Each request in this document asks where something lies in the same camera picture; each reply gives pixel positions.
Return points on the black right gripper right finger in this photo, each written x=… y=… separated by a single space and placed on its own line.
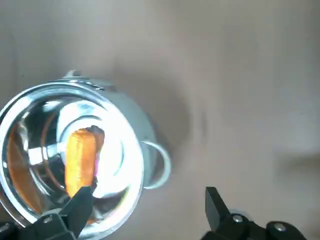
x=237 y=228

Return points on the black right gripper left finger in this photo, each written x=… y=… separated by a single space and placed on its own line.
x=50 y=225

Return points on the yellow corn cob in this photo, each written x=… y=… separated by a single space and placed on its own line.
x=80 y=160

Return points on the grey steel cooking pot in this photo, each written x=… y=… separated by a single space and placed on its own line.
x=140 y=120

